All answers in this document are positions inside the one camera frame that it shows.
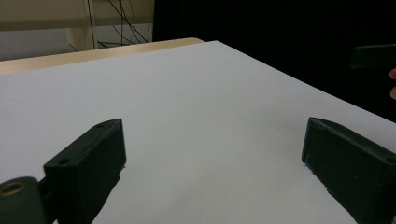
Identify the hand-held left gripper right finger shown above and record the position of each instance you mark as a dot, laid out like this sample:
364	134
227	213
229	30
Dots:
351	174

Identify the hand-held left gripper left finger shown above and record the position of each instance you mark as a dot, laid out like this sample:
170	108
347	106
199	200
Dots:
84	168

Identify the white table mat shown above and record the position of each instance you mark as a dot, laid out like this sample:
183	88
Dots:
202	109

